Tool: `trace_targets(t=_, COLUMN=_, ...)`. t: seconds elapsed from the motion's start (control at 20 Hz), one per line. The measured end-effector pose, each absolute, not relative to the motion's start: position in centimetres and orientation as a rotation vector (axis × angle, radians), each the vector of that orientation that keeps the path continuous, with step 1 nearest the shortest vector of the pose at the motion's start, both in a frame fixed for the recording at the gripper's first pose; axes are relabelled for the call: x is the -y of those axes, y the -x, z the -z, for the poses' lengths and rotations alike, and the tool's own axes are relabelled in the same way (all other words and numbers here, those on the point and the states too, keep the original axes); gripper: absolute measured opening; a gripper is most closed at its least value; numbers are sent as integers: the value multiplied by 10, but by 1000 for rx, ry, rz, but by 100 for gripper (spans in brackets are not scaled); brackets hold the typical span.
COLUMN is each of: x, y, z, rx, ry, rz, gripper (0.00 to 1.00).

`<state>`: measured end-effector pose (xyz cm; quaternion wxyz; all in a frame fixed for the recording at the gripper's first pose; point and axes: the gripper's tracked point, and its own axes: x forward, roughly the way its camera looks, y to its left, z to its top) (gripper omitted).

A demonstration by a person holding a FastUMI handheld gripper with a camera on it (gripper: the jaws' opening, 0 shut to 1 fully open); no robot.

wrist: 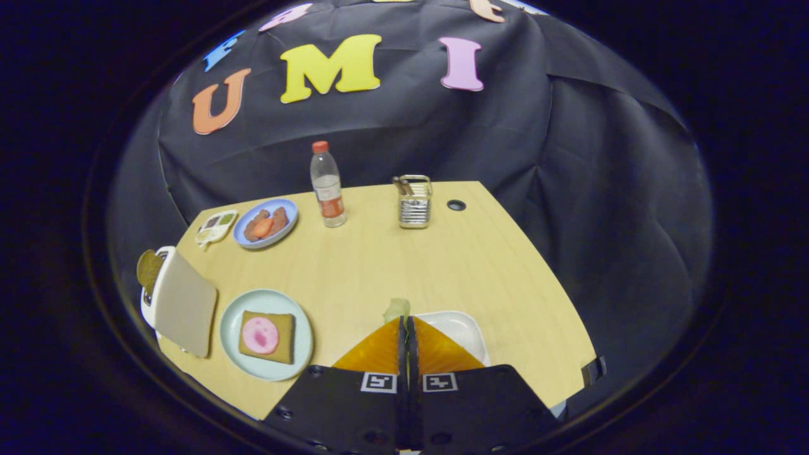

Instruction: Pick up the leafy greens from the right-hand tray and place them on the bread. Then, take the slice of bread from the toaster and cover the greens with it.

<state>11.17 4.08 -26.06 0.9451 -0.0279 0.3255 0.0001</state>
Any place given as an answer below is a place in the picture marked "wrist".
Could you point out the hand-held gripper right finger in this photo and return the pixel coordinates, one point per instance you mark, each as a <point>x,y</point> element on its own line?
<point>480,411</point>

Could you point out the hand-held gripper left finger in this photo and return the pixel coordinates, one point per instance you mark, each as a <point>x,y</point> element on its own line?
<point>341,411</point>

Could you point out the green lettuce leaf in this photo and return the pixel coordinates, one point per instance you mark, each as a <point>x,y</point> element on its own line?
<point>396,309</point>

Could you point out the dark toasted bread slice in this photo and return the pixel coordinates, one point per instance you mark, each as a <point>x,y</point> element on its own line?
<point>148,268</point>

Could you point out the small white dish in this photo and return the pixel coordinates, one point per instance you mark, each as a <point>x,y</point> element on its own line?
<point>464,332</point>

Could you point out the light brown bread slice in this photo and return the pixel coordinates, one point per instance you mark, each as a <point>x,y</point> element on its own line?
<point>287,349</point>

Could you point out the pink ham slice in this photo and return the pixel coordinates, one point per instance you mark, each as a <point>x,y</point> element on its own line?
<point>260,335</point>

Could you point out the black table clamp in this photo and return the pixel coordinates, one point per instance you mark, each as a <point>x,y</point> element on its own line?
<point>594,371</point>

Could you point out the pale green plate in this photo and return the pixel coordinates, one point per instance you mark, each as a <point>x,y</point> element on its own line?
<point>265,300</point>

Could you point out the white toaster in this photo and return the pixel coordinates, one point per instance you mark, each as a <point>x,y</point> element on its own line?
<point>186,303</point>

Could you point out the brown meat piece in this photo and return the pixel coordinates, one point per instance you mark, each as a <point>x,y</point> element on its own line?
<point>251,232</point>
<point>280,218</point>

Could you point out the black table grommet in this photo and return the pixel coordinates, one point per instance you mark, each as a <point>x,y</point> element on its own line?
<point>456,205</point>

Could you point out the metal utensil holder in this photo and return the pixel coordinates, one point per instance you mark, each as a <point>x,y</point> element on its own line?
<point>415,213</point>

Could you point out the blue plate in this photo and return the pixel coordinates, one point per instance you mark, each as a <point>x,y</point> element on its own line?
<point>282,205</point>

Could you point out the clear bottle with red cap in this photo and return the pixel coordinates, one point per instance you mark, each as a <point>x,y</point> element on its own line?
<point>328,189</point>

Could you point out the white divided condiment tray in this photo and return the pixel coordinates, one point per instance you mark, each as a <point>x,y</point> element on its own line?
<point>215,229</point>

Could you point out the black backdrop cloth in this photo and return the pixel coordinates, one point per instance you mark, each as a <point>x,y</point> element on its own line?
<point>505,158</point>

